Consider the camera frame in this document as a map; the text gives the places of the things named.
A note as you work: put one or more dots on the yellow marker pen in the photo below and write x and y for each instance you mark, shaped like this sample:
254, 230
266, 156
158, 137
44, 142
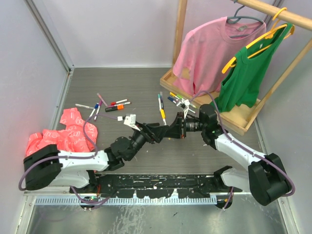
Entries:
163, 116

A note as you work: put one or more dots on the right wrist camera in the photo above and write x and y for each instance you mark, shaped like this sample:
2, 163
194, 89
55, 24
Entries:
183, 105

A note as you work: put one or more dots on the purple marker pen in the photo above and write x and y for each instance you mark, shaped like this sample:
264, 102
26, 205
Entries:
161, 100

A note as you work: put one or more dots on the purple cap white marker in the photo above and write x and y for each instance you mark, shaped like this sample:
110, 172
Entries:
97, 111

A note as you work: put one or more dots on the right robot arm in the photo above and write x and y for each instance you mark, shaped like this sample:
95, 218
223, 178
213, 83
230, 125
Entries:
264, 176

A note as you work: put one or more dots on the pink t-shirt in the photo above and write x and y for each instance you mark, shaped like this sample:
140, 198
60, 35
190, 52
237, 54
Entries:
207, 49

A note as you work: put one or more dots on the cable duct rail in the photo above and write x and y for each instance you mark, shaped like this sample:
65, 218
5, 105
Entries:
174, 200

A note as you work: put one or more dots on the blue cap marker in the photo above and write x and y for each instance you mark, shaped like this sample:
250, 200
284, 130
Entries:
94, 109

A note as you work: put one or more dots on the green tank top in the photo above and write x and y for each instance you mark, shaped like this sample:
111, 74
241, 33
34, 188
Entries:
248, 68

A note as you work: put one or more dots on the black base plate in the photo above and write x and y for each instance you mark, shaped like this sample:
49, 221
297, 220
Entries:
159, 186

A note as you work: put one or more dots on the pink cap marker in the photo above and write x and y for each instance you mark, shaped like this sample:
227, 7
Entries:
119, 104

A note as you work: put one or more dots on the teal marker pen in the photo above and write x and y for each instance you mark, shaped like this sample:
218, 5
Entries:
159, 102

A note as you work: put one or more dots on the orange black highlighter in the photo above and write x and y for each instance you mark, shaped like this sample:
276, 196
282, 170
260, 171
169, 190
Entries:
116, 108

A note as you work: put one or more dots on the yellow cap marker near rack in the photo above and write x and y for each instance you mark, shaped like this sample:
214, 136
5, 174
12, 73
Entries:
175, 96

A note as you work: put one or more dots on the white silver marker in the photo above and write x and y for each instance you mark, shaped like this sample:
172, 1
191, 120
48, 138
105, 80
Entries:
83, 106

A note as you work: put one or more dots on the light pink marker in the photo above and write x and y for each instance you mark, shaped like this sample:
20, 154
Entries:
102, 100

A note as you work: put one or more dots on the red cap marker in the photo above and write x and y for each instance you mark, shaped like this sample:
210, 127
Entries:
119, 102

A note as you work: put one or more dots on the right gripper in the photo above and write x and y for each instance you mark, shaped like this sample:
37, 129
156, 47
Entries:
175, 129

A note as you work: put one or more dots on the wooden clothes rack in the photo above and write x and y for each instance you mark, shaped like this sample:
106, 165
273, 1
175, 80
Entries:
240, 118

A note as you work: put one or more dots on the red crumpled plastic bag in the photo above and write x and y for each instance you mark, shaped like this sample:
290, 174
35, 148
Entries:
74, 138

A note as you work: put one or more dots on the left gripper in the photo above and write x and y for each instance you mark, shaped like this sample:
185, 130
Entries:
152, 132

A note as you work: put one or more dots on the green cap marker near rack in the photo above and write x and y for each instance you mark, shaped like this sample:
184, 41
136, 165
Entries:
182, 98

